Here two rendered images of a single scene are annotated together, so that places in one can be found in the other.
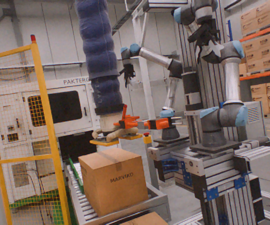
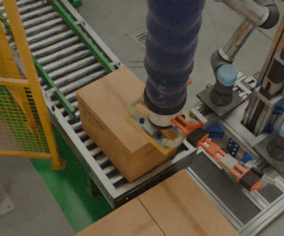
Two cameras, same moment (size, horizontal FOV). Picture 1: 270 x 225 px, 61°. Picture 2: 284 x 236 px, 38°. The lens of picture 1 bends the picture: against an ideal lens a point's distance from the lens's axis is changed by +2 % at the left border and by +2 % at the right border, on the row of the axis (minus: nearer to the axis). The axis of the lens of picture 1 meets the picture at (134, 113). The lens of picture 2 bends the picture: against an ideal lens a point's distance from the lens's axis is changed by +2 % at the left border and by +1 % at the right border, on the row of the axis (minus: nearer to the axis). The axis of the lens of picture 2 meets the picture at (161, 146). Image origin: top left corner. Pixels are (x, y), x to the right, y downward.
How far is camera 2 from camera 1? 175 cm
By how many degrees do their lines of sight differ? 56
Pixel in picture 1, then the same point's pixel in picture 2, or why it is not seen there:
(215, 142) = not seen: outside the picture
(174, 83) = (251, 29)
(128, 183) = not seen: hidden behind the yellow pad
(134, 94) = not seen: outside the picture
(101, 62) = (180, 65)
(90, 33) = (176, 28)
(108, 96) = (175, 98)
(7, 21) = not seen: outside the picture
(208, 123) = not seen: outside the picture
